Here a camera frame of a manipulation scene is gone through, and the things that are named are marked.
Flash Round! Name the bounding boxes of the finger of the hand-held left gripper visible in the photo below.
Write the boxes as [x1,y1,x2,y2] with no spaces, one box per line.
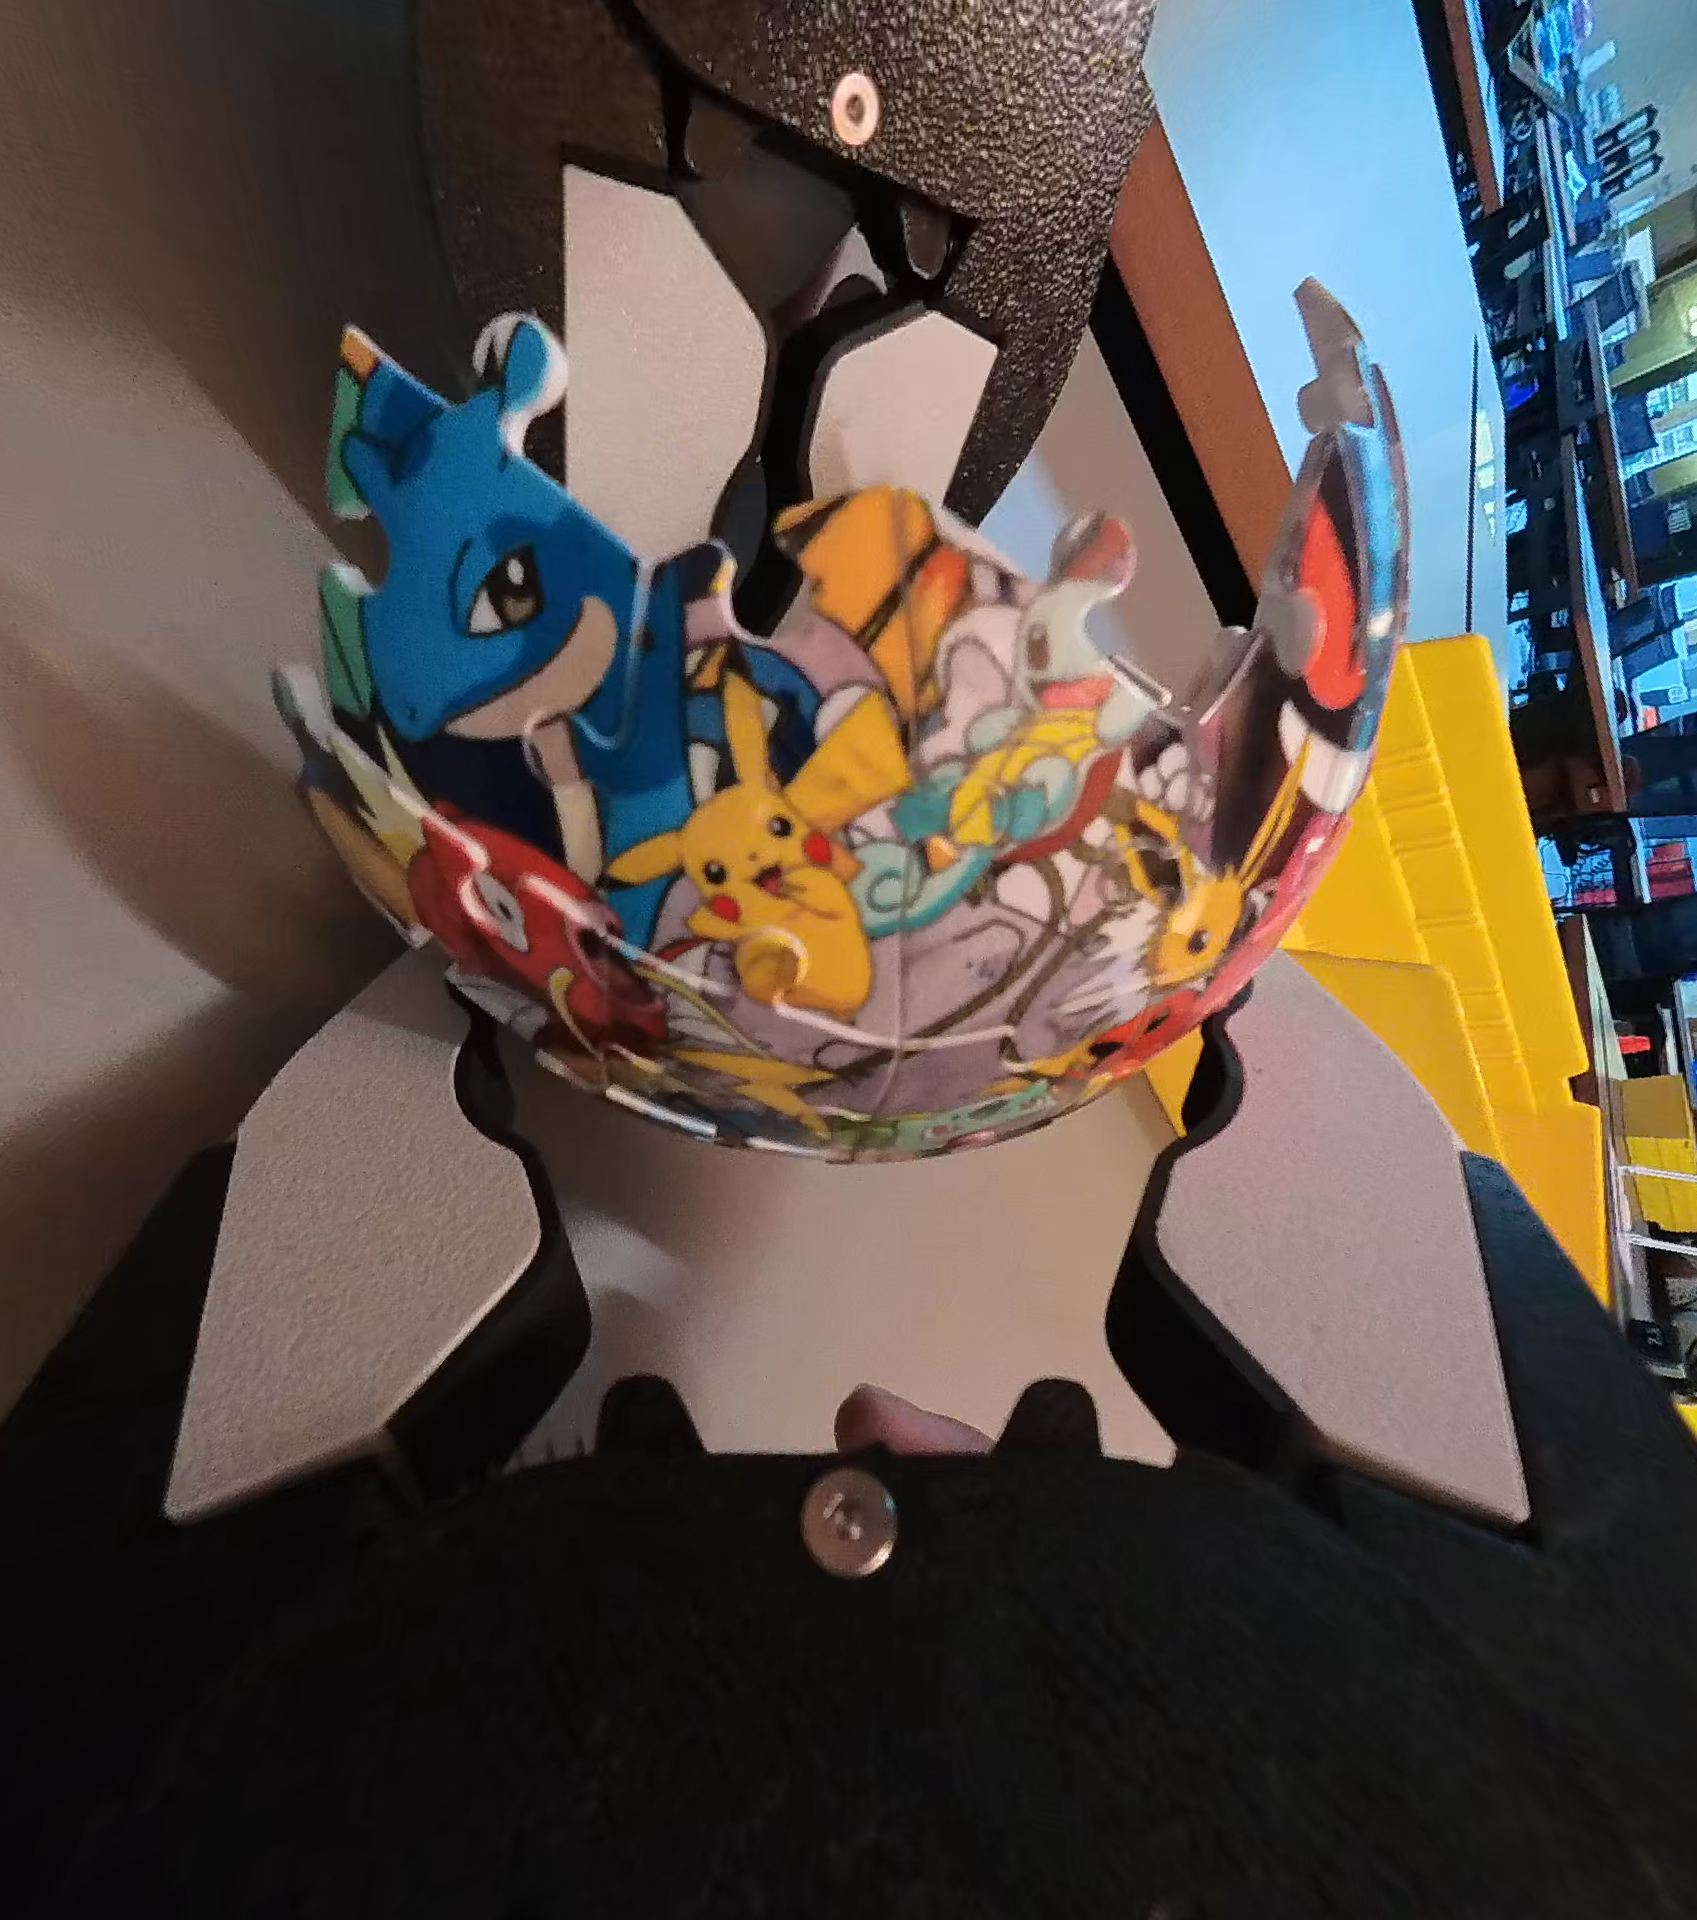
[562,159,779,560]
[784,288,1004,516]

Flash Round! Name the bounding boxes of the dark workshop shelving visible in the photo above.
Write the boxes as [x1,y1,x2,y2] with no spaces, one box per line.
[1448,0,1697,1413]

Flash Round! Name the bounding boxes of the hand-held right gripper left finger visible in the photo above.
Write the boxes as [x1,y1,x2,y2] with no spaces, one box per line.
[159,960,593,1524]

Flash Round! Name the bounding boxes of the yellow plastic bin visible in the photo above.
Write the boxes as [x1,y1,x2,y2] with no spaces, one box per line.
[1148,630,1615,1308]

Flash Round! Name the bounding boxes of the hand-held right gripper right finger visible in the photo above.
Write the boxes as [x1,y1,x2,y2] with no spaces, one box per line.
[1103,952,1534,1531]

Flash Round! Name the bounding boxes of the person's right hand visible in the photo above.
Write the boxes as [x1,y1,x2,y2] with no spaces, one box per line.
[837,1387,995,1458]

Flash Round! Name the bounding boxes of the partly built puzzle ball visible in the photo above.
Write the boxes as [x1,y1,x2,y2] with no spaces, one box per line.
[269,277,1413,1164]

